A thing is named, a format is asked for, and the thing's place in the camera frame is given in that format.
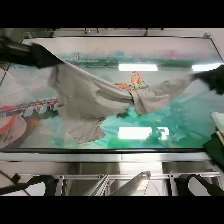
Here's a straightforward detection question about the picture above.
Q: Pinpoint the grey T-shirt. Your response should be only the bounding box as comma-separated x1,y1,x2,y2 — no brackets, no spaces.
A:
47,61,198,145

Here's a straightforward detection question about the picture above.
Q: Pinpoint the white garment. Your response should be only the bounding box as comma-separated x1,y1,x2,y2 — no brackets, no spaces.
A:
210,111,224,135

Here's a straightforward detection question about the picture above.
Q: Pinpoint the dark green garment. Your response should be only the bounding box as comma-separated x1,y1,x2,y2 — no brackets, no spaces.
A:
202,132,224,172

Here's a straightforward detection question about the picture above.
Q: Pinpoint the beige garment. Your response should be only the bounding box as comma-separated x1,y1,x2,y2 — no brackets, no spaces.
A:
215,130,224,146

